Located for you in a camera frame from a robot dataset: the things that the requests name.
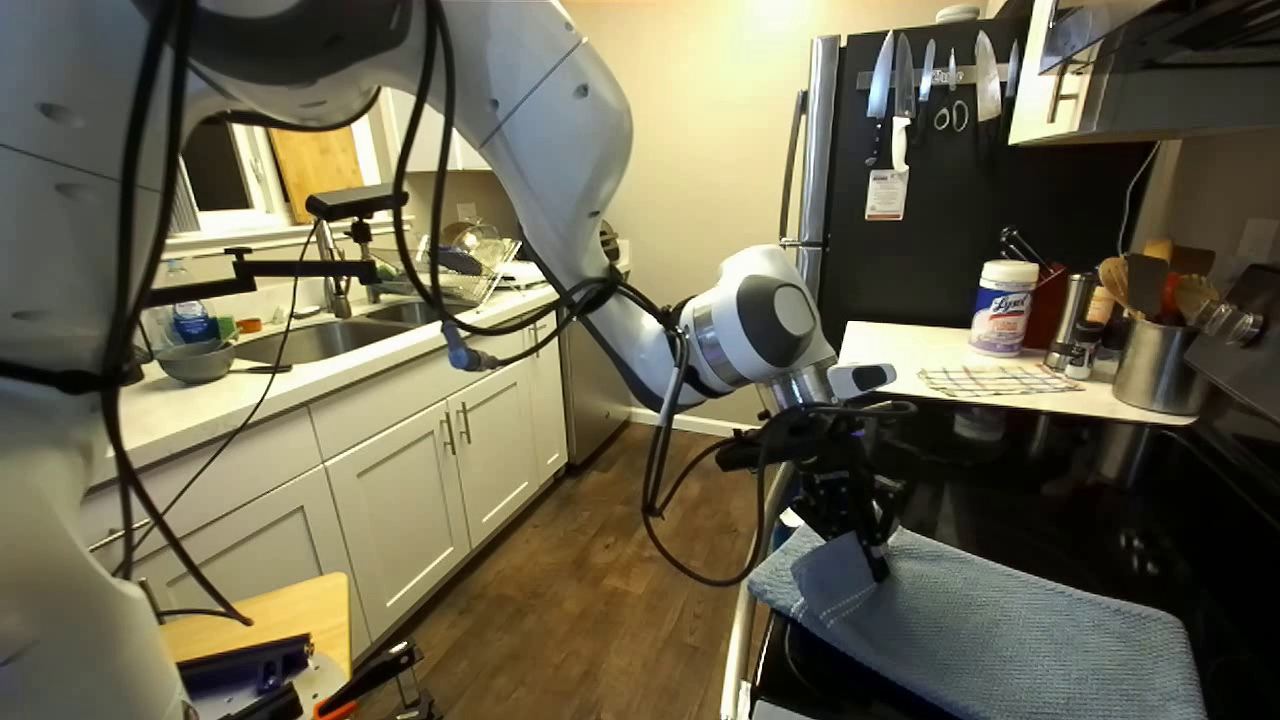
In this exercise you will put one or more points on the black glass-top stove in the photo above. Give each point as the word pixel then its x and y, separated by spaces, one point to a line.
pixel 1171 518

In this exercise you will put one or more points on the grey bowl on counter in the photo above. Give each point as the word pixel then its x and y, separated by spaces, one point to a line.
pixel 199 363

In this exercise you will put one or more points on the wooden board with tools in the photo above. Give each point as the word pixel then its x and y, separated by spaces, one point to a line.
pixel 299 638

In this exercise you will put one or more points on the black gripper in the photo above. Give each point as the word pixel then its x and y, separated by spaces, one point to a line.
pixel 832 480

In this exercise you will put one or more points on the steel utensil crock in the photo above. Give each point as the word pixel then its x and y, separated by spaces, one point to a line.
pixel 1152 371

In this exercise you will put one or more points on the steel kitchen sink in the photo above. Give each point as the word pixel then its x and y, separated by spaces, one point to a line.
pixel 332 337

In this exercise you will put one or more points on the white lower kitchen cabinets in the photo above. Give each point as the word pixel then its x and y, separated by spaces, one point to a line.
pixel 386 465

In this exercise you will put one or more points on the white wipes canister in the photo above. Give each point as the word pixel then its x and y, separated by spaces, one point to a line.
pixel 1003 305

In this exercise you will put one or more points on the black refrigerator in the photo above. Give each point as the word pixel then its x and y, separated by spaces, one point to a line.
pixel 910 101

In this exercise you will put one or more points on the white patterned trivet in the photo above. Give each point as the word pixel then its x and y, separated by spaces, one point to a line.
pixel 994 381

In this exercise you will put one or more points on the wooden cutting board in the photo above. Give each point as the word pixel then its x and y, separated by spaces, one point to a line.
pixel 312 161

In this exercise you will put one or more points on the light blue towel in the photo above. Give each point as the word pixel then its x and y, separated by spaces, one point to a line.
pixel 976 638

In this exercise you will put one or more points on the black camera on stand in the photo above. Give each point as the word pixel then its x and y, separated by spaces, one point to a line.
pixel 353 203

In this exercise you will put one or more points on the white upper cabinet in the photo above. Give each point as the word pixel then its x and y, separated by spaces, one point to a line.
pixel 1147 69

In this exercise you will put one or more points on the white paper on fridge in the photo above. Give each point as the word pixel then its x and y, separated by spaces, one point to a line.
pixel 887 193

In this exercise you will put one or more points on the steel dishwasher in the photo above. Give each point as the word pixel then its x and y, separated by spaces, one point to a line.
pixel 593 397

